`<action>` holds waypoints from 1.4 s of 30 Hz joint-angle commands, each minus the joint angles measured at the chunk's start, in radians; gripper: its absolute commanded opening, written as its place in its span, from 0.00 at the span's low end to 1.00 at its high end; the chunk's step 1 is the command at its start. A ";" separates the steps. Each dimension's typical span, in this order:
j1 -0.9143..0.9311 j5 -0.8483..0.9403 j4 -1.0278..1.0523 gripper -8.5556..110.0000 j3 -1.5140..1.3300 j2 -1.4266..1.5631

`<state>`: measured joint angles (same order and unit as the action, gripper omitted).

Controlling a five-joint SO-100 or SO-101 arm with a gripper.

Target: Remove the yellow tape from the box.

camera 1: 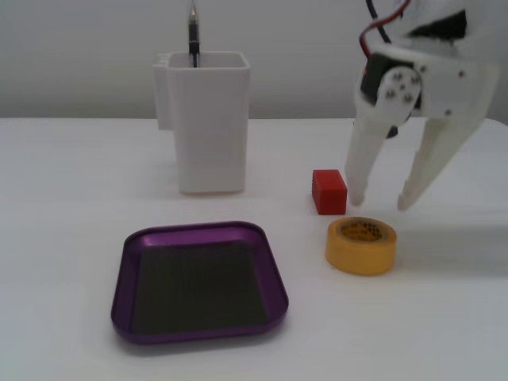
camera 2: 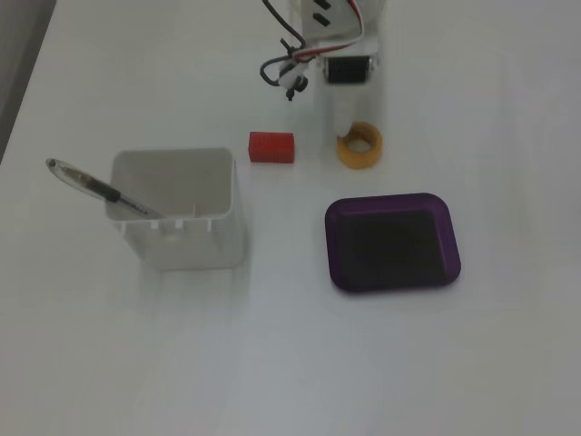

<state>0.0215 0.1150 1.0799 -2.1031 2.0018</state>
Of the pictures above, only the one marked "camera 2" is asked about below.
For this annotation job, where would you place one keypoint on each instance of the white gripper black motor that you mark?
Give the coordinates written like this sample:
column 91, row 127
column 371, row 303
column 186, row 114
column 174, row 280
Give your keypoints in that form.
column 347, row 70

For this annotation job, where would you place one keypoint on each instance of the yellow tape roll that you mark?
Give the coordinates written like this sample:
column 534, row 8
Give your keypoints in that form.
column 363, row 161

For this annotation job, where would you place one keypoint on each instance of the red block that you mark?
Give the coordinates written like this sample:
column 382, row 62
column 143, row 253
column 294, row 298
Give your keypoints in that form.
column 271, row 147

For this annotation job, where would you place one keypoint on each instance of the purple tray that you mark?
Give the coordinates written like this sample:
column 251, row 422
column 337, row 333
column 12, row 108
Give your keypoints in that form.
column 390, row 250

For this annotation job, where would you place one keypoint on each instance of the white plastic container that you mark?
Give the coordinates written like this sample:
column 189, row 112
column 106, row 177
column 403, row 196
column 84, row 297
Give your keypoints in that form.
column 195, row 250

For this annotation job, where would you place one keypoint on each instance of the clear black pen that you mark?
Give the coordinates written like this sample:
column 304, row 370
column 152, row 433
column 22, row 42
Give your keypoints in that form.
column 97, row 188

